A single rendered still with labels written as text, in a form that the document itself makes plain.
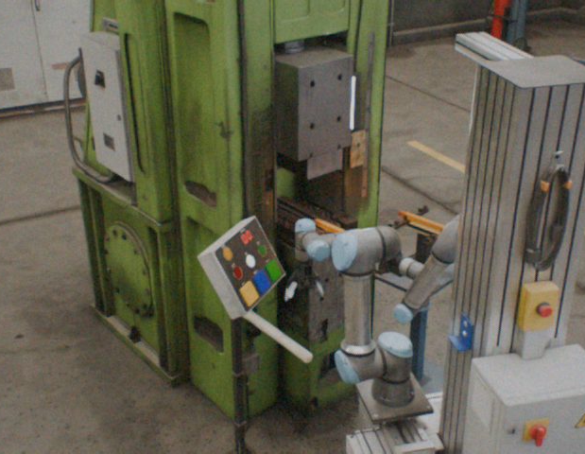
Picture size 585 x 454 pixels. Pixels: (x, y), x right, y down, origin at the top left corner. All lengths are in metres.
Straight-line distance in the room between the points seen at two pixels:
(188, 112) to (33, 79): 5.02
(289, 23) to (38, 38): 5.33
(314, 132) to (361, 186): 0.61
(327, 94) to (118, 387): 1.95
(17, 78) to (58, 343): 4.20
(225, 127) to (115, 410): 1.66
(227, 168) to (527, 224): 1.46
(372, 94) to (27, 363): 2.36
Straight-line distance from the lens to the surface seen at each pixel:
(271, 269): 3.13
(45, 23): 8.31
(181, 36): 3.40
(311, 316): 3.58
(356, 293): 2.50
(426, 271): 2.93
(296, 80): 3.15
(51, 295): 5.13
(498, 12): 10.75
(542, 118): 2.06
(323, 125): 3.29
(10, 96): 8.40
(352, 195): 3.75
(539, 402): 2.24
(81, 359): 4.50
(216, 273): 2.94
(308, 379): 3.81
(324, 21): 3.36
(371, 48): 3.59
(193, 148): 3.53
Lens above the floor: 2.59
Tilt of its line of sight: 27 degrees down
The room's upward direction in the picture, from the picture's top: straight up
